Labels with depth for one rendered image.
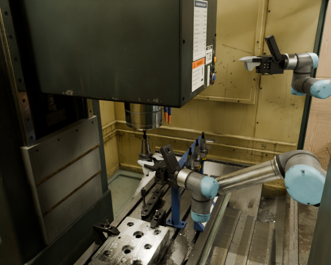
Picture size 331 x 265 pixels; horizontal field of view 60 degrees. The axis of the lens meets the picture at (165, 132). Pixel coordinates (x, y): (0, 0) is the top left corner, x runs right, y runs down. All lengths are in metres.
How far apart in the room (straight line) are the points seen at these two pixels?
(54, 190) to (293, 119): 1.54
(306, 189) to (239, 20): 1.30
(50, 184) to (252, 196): 1.32
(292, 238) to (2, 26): 1.66
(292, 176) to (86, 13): 0.86
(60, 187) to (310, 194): 1.09
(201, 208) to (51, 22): 0.88
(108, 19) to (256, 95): 1.30
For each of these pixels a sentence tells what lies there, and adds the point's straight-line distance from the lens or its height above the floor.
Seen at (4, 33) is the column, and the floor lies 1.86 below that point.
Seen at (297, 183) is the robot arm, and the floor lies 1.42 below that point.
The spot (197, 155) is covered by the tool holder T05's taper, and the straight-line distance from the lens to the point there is 1.49.
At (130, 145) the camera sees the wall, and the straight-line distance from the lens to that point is 2.55.
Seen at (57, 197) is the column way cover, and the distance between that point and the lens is 1.50.
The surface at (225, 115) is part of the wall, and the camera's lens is 2.13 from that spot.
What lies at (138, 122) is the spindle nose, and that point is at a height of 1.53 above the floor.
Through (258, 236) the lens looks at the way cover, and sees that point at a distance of 1.84.
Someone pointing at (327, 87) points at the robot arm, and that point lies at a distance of 1.37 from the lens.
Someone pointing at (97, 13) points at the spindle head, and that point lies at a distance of 1.06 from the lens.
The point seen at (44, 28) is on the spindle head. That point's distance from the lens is 1.22.
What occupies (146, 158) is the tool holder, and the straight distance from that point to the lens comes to 1.22.
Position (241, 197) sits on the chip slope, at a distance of 2.10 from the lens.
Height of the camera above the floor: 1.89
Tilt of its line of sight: 21 degrees down
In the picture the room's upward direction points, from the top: 1 degrees counter-clockwise
